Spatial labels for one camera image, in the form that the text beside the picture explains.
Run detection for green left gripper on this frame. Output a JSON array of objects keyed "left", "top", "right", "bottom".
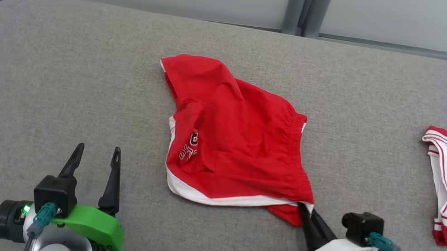
[{"left": 47, "top": 138, "right": 140, "bottom": 251}]

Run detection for red white-striped shorts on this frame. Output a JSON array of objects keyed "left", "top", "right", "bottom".
[{"left": 136, "top": 49, "right": 337, "bottom": 229}]

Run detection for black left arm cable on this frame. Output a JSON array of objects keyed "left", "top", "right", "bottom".
[{"left": 22, "top": 199, "right": 59, "bottom": 251}]

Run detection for grey partition post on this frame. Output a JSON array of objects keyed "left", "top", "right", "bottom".
[{"left": 280, "top": 0, "right": 332, "bottom": 41}]

